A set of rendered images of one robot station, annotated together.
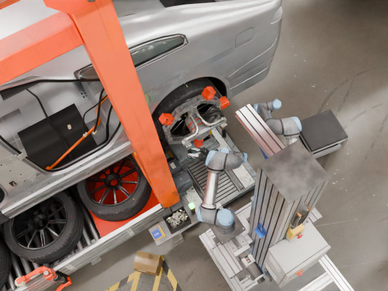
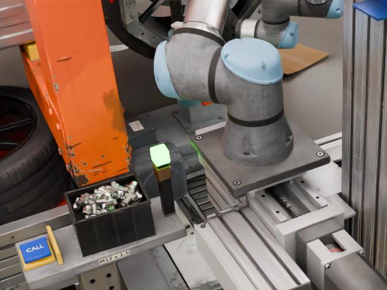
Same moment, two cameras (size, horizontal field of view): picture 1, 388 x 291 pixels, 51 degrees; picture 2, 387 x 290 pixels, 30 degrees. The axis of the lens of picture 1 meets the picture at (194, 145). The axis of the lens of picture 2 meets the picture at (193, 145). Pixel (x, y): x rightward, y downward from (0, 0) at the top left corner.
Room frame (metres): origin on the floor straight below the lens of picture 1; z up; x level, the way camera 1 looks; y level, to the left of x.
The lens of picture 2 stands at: (-0.41, -0.06, 1.68)
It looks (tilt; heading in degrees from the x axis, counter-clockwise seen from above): 33 degrees down; 3
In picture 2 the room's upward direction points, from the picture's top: 7 degrees counter-clockwise
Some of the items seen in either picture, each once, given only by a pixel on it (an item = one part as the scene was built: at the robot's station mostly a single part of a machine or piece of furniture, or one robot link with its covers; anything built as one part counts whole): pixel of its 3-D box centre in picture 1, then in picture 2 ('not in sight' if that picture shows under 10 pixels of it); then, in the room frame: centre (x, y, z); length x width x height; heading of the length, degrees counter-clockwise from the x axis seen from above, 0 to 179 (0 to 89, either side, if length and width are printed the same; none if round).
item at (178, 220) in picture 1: (177, 220); (109, 212); (1.07, 0.26, 0.51); 0.20 x 0.14 x 0.13; 108
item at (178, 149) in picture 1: (188, 135); (196, 96); (1.98, 0.03, 0.32); 0.40 x 0.30 x 0.28; 112
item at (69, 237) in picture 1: (44, 224); not in sight; (1.30, 1.47, 0.39); 0.66 x 0.66 x 0.24
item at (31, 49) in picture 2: not in sight; (45, 41); (1.76, 0.49, 0.71); 0.14 x 0.14 x 0.05; 22
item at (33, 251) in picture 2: (156, 234); (35, 251); (0.99, 0.45, 0.47); 0.07 x 0.07 x 0.02; 22
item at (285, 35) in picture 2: not in sight; (277, 33); (1.42, -0.23, 0.81); 0.11 x 0.08 x 0.09; 67
